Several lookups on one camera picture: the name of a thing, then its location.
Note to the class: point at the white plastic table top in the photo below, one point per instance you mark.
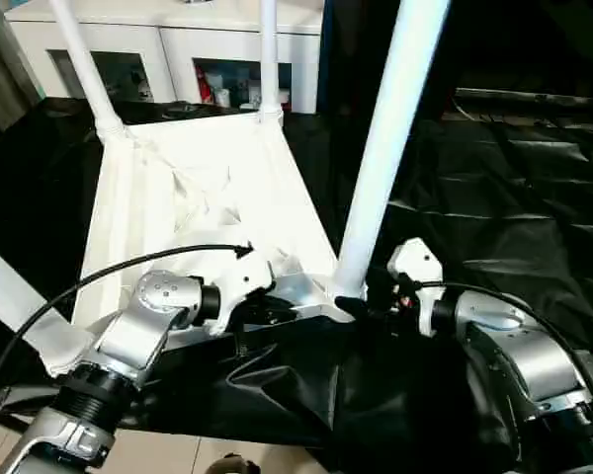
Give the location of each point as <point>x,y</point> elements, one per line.
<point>153,197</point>

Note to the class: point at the white plastic table leg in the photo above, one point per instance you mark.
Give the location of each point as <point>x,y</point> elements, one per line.
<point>10,286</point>
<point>84,64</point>
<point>390,123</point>
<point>268,59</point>

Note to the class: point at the black work mat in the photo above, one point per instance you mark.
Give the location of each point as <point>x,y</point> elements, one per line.
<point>474,197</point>

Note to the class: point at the white glass-door cabinet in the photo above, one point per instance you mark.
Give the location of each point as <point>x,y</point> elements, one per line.
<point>178,44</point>

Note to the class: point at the large black case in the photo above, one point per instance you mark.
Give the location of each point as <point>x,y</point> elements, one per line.
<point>524,39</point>

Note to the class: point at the grey crumpled item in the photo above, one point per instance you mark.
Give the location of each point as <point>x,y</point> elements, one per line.
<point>197,2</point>

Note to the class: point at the grey curtain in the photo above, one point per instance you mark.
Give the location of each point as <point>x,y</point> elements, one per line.
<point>5,59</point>

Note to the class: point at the teal patterned packet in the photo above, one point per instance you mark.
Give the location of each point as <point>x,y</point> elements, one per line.
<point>16,3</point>

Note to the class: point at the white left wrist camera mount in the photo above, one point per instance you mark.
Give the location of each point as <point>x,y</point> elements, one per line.
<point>242,281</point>

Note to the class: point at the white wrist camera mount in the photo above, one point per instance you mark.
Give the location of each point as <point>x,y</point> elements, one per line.
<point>242,281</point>
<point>420,257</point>

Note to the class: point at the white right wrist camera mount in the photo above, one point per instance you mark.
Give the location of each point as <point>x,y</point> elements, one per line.
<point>420,257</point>

